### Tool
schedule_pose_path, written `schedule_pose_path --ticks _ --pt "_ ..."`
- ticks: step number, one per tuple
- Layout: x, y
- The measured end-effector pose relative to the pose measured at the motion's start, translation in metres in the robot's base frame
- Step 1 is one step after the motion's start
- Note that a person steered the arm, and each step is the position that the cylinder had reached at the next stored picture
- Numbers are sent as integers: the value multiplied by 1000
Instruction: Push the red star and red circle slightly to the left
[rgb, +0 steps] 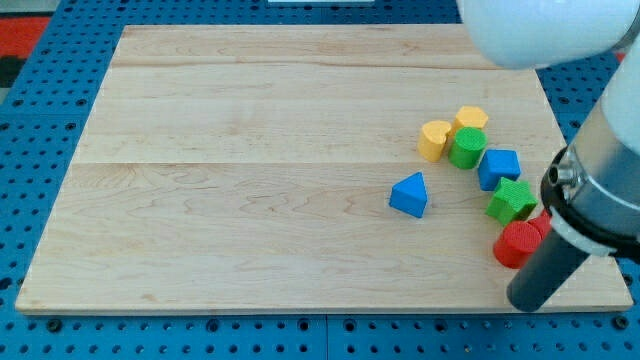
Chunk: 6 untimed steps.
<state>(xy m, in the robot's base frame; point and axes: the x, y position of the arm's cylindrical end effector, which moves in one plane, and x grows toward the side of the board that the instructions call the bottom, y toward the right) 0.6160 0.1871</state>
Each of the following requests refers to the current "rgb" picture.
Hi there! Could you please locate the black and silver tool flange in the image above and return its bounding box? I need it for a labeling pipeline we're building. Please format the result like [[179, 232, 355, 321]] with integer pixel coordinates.
[[540, 103, 639, 262]]

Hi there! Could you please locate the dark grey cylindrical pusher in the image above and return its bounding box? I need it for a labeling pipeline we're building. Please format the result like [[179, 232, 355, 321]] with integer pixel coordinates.
[[506, 230, 590, 312]]

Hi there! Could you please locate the red star block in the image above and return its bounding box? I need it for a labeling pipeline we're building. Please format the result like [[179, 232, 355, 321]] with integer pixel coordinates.
[[527, 209, 551, 239]]

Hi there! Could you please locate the red cylinder block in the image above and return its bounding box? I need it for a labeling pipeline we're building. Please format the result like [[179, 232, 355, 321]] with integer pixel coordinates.
[[493, 221, 542, 269]]

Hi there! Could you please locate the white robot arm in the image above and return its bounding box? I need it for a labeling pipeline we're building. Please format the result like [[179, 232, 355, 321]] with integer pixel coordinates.
[[457, 0, 639, 312]]

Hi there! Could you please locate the green star block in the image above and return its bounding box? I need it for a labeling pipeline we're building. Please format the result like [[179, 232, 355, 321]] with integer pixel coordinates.
[[485, 177, 538, 226]]

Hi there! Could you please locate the blue cube block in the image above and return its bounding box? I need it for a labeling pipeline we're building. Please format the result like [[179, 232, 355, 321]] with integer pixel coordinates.
[[477, 149, 521, 191]]

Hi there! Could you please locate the green cylinder block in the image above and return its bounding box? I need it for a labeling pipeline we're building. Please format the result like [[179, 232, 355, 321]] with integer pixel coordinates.
[[449, 127, 488, 170]]

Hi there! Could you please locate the yellow hexagon block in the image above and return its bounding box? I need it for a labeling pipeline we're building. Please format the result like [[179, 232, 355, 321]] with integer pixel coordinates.
[[451, 105, 489, 135]]

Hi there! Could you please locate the blue triangle block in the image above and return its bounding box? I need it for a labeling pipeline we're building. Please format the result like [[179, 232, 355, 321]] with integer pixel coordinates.
[[389, 172, 428, 218]]

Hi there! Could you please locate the yellow heart block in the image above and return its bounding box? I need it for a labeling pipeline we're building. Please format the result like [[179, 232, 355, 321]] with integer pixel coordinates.
[[417, 120, 451, 162]]

